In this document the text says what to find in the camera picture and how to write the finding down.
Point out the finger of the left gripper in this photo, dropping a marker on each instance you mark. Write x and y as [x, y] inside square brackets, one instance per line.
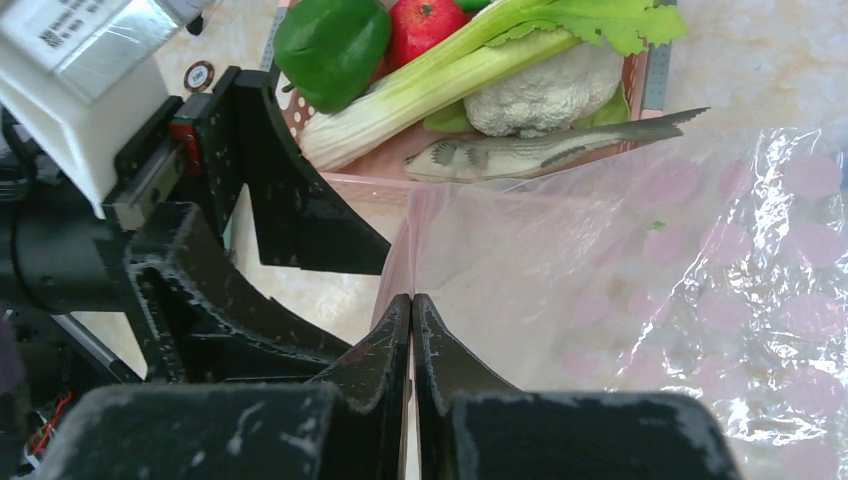
[300, 220]

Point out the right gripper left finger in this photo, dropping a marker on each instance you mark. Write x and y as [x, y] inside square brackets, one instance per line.
[366, 434]

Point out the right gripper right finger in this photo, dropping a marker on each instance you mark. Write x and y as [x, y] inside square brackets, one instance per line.
[443, 367]

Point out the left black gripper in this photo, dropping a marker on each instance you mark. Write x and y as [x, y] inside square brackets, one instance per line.
[197, 318]

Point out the green bell pepper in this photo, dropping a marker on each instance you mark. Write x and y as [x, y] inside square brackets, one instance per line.
[329, 49]

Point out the green celery stalk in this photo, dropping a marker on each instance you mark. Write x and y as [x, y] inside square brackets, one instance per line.
[504, 38]

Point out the clear pink zip bag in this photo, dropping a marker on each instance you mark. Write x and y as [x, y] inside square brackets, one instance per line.
[712, 265]

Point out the grey toy fish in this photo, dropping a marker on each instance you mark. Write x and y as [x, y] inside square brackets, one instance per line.
[464, 160]

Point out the small round badge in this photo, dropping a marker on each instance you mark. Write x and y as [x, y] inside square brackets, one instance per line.
[199, 76]

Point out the white cauliflower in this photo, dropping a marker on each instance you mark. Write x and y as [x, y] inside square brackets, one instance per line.
[548, 96]

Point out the pink plastic basket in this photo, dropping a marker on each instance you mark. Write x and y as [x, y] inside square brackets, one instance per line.
[452, 122]

